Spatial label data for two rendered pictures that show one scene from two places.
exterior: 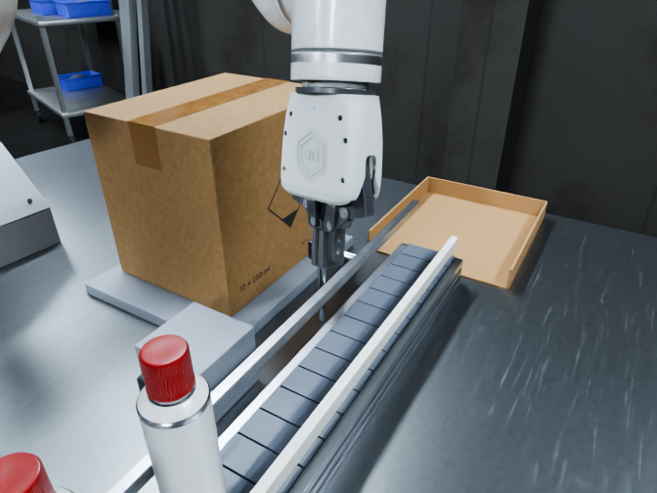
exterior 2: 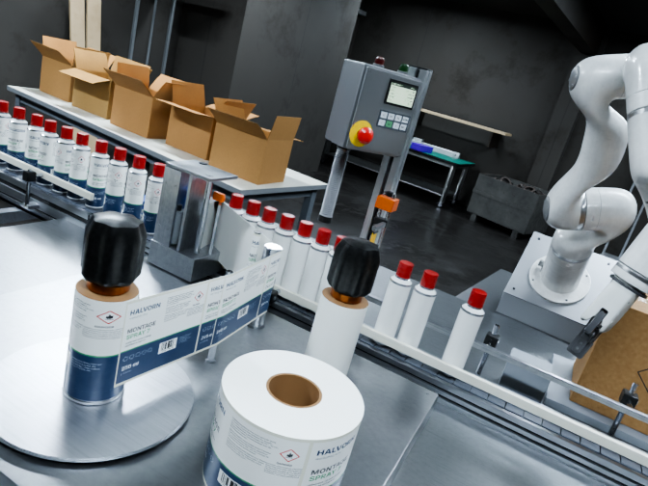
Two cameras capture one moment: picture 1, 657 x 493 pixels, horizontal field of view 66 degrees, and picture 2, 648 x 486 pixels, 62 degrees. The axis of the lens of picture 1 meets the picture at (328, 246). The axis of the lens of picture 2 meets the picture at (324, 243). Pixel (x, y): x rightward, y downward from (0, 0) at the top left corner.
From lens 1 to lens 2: 0.96 m
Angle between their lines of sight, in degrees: 74
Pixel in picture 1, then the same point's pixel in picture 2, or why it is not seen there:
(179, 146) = not seen: hidden behind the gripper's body
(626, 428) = not seen: outside the picture
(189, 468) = (457, 328)
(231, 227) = (601, 354)
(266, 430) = not seen: hidden behind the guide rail
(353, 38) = (631, 261)
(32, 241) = (570, 335)
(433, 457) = (526, 470)
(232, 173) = (620, 328)
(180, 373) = (475, 297)
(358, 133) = (604, 295)
